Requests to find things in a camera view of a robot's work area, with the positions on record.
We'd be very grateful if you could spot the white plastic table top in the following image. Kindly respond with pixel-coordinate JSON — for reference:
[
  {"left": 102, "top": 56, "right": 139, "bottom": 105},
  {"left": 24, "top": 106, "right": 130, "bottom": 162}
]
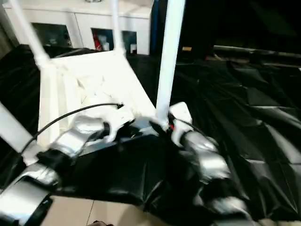
[{"left": 22, "top": 50, "right": 170, "bottom": 165}]

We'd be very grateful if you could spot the black work mat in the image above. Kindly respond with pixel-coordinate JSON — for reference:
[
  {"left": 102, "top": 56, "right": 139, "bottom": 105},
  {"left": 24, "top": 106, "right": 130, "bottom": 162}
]
[{"left": 0, "top": 43, "right": 301, "bottom": 226}]

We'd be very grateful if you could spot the white glass-door cabinet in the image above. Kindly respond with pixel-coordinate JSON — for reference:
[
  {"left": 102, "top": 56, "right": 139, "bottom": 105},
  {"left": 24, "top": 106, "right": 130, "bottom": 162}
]
[{"left": 3, "top": 0, "right": 151, "bottom": 56}]

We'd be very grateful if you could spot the black piano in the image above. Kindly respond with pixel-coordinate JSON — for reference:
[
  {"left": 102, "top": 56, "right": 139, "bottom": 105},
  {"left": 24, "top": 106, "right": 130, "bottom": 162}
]
[{"left": 150, "top": 0, "right": 301, "bottom": 64}]

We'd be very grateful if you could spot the grey curtain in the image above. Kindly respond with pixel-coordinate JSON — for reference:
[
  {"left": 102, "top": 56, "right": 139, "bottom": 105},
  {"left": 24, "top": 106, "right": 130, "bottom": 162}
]
[{"left": 0, "top": 21, "right": 19, "bottom": 55}]

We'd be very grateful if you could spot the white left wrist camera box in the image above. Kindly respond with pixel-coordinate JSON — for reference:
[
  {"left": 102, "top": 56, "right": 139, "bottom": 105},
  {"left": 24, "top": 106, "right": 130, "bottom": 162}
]
[{"left": 103, "top": 107, "right": 133, "bottom": 142}]

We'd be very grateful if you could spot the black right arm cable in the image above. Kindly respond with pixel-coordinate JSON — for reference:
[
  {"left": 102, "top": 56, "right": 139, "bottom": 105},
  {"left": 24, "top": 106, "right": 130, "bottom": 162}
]
[{"left": 185, "top": 121, "right": 203, "bottom": 133}]

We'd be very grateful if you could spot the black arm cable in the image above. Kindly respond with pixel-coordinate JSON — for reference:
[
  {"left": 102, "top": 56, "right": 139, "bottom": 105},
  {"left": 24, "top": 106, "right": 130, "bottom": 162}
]
[
  {"left": 185, "top": 121, "right": 203, "bottom": 133},
  {"left": 20, "top": 102, "right": 124, "bottom": 161}
]

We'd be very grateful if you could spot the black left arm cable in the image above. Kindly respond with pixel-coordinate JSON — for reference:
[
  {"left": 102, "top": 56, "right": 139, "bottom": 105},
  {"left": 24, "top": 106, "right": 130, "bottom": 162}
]
[{"left": 20, "top": 102, "right": 124, "bottom": 161}]

